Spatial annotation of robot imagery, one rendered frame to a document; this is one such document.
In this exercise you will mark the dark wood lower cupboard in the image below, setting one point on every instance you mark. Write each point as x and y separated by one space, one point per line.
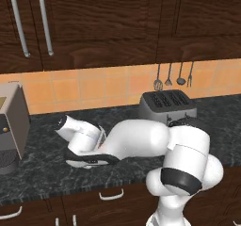
226 201

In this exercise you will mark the hanging metal spatula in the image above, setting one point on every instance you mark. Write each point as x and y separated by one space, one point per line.
168 81

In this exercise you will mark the grey countertop appliance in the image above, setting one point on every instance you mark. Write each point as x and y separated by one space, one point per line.
12 126

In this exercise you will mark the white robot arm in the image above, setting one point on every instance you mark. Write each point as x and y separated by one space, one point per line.
141 138

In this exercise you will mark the silver four-slot toaster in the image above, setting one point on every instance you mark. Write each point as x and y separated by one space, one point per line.
168 105

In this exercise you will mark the dark wood drawer front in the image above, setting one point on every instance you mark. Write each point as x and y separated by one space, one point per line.
31 211
125 207

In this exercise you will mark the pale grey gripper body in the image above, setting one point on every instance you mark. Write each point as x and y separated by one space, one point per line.
101 137

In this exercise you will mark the hanging metal fork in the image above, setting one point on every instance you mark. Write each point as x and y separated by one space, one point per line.
189 79

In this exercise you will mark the dark wood cupboard door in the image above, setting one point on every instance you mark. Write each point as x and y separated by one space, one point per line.
6 22
100 22
204 19

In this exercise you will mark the hanging metal ladle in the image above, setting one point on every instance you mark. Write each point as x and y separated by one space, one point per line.
180 80

